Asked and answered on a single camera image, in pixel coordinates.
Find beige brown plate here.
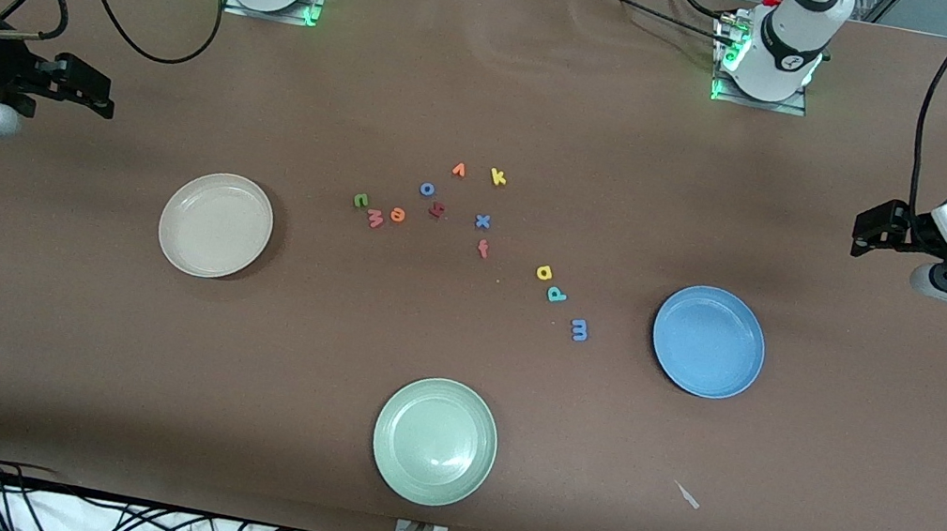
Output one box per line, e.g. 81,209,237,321
152,164,281,287

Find blue plate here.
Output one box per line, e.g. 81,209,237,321
643,279,774,406

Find brown table cover sheet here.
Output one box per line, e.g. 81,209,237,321
0,0,947,531

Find pale green plate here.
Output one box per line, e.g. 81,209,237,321
364,370,507,515

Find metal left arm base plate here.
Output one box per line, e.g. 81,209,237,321
710,11,821,117

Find black cable on table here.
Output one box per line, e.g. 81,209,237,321
571,0,735,40

